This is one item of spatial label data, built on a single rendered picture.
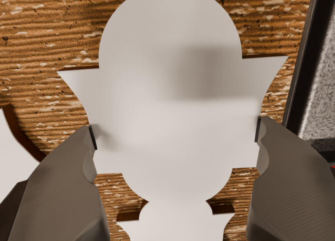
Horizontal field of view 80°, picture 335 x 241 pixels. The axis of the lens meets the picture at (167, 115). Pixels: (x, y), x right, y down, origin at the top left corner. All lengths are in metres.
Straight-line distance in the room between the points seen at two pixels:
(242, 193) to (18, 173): 0.21
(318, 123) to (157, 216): 0.18
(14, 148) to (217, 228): 0.21
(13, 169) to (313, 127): 0.28
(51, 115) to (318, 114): 0.24
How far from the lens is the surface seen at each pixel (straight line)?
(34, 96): 0.18
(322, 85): 0.23
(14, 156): 0.21
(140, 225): 0.24
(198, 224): 0.24
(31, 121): 0.19
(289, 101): 0.21
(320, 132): 0.26
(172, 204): 0.17
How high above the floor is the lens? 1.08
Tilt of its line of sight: 63 degrees down
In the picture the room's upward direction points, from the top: 174 degrees clockwise
